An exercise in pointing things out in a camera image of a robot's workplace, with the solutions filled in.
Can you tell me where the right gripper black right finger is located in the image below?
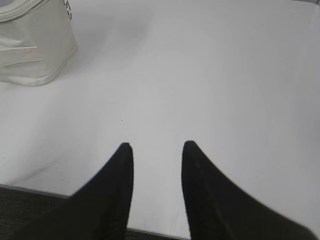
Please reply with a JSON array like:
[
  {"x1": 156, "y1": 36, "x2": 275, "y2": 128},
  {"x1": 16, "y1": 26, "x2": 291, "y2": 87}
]
[{"x1": 181, "y1": 140, "x2": 317, "y2": 240}]

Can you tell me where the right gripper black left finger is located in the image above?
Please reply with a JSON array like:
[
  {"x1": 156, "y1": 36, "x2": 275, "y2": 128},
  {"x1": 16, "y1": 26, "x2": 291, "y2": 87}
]
[{"x1": 8, "y1": 142, "x2": 134, "y2": 240}]

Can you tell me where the cream fabric zipper bag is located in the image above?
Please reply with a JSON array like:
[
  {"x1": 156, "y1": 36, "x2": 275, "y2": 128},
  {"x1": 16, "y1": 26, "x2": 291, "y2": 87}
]
[{"x1": 0, "y1": 0, "x2": 78, "y2": 86}]

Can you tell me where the silver zipper pull ring right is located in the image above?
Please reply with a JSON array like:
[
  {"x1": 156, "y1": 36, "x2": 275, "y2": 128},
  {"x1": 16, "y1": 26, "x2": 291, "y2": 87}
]
[{"x1": 64, "y1": 0, "x2": 74, "y2": 21}]

